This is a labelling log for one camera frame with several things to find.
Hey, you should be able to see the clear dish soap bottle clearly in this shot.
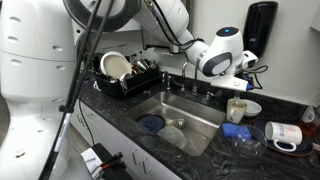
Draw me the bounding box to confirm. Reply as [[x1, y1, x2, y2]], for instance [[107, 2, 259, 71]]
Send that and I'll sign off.
[[298, 105, 320, 134]]

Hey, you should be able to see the blue sponge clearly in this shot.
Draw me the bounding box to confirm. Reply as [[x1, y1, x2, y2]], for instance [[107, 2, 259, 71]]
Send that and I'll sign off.
[[220, 122, 253, 141]]

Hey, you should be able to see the steel cabinet handle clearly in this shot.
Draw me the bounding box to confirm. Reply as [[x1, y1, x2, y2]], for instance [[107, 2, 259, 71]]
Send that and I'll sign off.
[[131, 148, 141, 165], [141, 156, 151, 175]]

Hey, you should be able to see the clear glass bowl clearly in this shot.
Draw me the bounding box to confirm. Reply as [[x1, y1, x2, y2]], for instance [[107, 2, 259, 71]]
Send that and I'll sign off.
[[213, 123, 269, 159]]

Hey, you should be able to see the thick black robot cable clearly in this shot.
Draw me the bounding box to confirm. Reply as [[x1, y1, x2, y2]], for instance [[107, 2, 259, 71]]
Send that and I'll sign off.
[[38, 0, 116, 180]]

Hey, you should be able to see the steel sink drain strainer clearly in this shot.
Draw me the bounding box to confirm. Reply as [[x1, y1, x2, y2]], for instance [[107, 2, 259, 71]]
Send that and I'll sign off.
[[171, 118, 190, 131]]

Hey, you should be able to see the dark blue saucer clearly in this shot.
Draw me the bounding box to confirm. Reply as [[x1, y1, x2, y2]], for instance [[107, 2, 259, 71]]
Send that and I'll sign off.
[[250, 118, 314, 158]]

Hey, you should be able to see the grey kitchen cabinet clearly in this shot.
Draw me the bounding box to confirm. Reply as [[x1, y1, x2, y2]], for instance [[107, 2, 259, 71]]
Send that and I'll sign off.
[[69, 99, 184, 180]]

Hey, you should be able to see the black wall soap dispenser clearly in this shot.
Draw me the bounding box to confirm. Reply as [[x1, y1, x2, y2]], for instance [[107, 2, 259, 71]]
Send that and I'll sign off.
[[242, 0, 279, 59]]

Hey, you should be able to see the large cream plate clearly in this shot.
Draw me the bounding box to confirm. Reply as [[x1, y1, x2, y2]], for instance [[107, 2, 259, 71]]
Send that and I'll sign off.
[[99, 50, 133, 81]]

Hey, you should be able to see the white mug with print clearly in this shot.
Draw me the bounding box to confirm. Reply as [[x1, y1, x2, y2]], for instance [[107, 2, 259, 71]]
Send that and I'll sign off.
[[264, 120, 304, 153]]

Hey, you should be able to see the white flat box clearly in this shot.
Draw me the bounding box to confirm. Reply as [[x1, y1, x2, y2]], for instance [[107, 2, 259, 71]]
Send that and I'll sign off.
[[80, 147, 105, 175]]

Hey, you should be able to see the chrome gooseneck faucet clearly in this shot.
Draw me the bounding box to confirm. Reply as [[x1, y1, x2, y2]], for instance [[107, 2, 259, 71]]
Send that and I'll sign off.
[[180, 59, 224, 100]]

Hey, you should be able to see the black dish rack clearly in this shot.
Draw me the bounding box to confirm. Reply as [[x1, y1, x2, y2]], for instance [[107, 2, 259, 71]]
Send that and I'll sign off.
[[91, 53, 162, 100]]

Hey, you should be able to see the dark blue plate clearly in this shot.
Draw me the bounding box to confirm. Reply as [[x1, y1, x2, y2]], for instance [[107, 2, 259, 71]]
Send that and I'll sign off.
[[135, 113, 167, 136]]

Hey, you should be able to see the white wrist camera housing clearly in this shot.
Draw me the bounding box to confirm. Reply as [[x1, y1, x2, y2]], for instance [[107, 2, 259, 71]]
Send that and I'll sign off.
[[209, 75, 255, 93]]

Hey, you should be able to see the steel paper towel dispenser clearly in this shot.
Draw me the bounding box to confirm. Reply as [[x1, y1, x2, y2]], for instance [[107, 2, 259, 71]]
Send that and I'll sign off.
[[139, 0, 193, 55]]

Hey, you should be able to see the small curved chrome spout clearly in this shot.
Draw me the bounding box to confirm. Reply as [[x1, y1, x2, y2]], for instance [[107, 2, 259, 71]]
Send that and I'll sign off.
[[161, 70, 172, 92]]

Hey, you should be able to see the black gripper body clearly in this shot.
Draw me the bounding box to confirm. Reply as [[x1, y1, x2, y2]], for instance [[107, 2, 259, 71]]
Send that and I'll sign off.
[[237, 73, 252, 84]]

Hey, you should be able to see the cream ceramic mug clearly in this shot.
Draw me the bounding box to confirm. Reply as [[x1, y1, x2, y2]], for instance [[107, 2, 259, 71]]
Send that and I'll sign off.
[[226, 98, 248, 125]]

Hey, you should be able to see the small white bowl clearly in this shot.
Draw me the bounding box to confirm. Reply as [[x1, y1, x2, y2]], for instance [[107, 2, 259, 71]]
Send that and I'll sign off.
[[241, 99, 263, 118]]

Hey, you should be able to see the thin black cable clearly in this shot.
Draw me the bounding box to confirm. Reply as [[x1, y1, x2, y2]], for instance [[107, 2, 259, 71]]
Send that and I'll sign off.
[[242, 64, 270, 92]]

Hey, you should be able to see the stainless steel sink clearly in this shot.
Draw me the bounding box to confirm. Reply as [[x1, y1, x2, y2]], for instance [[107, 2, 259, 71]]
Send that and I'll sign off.
[[124, 91, 227, 158]]

